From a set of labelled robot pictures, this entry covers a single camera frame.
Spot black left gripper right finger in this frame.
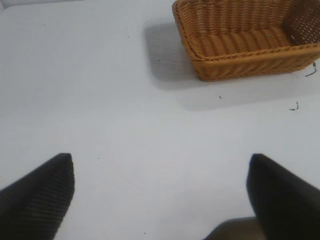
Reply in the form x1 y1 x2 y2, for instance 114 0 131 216
245 153 320 240

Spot brown woven wicker basket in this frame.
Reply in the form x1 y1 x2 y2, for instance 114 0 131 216
171 0 320 82

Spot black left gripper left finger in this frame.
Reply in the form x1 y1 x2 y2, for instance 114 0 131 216
0 152 76 240

